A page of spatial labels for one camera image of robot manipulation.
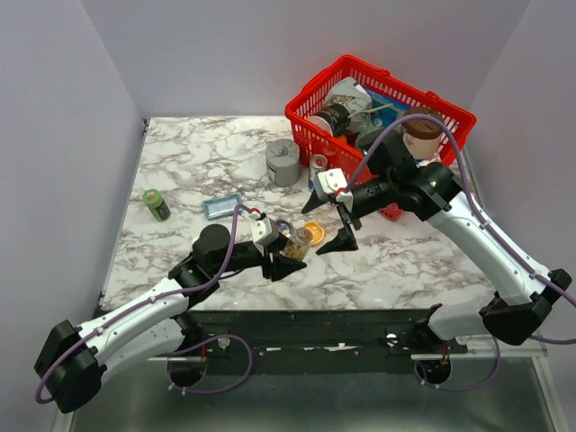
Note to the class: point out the brown lidded paper cup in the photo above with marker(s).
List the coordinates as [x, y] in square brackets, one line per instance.
[422, 138]

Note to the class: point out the green lidded dark jar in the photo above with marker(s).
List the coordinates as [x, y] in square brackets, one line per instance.
[156, 204]

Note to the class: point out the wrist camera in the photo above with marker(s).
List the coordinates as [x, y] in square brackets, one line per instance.
[264, 232]
[330, 185]

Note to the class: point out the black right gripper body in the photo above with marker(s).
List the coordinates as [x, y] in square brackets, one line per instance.
[349, 216]

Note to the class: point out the blue box in basket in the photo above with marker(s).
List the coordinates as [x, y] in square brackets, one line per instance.
[385, 109]

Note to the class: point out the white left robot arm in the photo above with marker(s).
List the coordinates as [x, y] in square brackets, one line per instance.
[76, 360]

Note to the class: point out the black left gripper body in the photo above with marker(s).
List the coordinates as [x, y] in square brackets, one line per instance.
[267, 265]

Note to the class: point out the rectangular light blue pill box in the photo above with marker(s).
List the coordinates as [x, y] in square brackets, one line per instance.
[220, 207]

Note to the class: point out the green speckled ball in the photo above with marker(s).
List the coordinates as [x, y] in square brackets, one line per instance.
[366, 138]

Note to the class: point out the grey wrapped toilet paper roll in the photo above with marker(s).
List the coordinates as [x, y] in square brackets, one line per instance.
[282, 162]

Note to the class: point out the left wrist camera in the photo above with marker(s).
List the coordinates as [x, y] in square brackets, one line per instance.
[264, 232]

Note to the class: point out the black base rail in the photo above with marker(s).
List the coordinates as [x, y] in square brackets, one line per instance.
[288, 342]

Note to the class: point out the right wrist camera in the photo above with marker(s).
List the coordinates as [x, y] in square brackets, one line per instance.
[330, 185]

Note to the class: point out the red plastic shopping basket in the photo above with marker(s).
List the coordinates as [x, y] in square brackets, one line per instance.
[322, 150]

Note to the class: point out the round dark blue pill container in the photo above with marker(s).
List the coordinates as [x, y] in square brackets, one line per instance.
[284, 227]

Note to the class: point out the grey patterned snack bag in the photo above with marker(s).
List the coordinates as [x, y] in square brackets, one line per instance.
[350, 94]

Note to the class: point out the amber pill bottle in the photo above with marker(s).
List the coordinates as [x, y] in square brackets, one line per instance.
[298, 244]

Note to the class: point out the round yellow pill container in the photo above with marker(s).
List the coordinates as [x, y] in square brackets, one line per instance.
[317, 232]

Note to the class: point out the black cup with white rim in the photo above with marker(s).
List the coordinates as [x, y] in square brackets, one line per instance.
[333, 118]

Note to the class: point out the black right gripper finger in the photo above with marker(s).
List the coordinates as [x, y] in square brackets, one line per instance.
[344, 241]
[315, 201]

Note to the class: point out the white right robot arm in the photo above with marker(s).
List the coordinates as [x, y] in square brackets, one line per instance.
[525, 291]

